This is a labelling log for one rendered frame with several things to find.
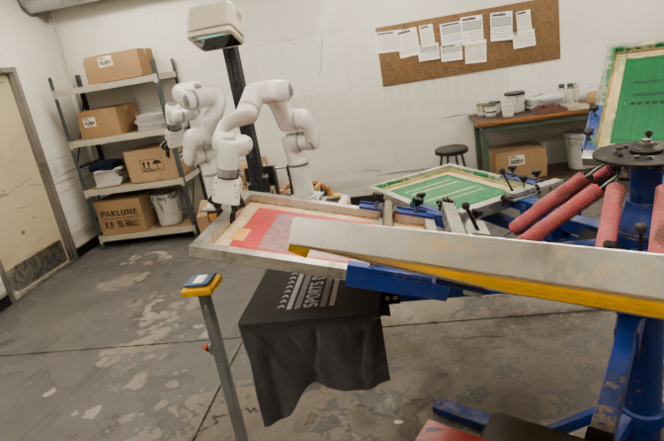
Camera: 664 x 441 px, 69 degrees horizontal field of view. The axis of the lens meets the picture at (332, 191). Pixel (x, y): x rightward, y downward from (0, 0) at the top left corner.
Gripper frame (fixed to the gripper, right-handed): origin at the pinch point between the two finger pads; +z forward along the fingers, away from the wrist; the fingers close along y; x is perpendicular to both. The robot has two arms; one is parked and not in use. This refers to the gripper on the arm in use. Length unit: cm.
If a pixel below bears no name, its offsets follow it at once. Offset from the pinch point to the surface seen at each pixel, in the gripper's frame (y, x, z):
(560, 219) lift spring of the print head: -110, 9, -19
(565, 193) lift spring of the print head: -115, -4, -24
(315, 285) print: -34.8, -0.9, 22.5
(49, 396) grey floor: 131, -71, 167
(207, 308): 9.6, -10.0, 45.5
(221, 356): 2, -10, 68
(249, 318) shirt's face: -15.6, 19.1, 27.8
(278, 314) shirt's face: -25.1, 18.1, 25.2
